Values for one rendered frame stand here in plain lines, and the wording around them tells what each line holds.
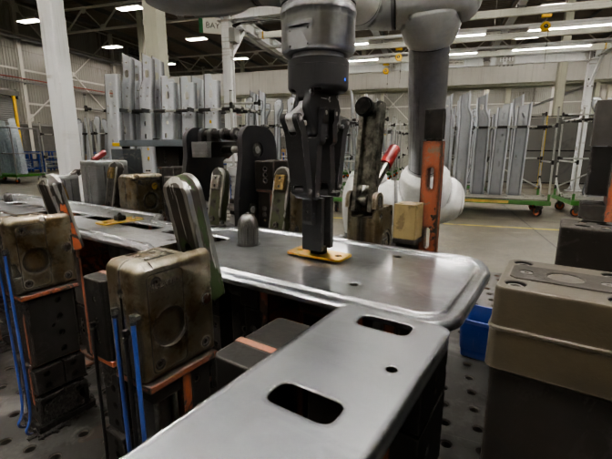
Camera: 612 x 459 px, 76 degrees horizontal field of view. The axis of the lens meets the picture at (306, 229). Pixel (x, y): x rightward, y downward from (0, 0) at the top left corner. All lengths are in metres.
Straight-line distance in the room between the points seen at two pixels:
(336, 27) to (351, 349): 0.34
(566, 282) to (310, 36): 0.35
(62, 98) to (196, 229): 4.22
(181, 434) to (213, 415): 0.02
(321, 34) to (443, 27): 0.61
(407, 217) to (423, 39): 0.58
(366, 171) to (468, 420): 0.45
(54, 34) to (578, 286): 4.61
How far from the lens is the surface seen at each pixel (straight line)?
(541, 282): 0.30
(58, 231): 0.71
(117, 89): 5.60
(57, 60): 4.65
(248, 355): 0.33
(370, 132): 0.65
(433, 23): 1.05
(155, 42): 8.65
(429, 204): 0.61
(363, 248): 0.58
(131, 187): 1.03
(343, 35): 0.49
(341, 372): 0.27
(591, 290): 0.30
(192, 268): 0.40
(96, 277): 0.54
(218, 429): 0.23
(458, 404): 0.80
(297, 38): 0.49
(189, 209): 0.40
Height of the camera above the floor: 1.15
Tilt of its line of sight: 12 degrees down
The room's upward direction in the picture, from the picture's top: straight up
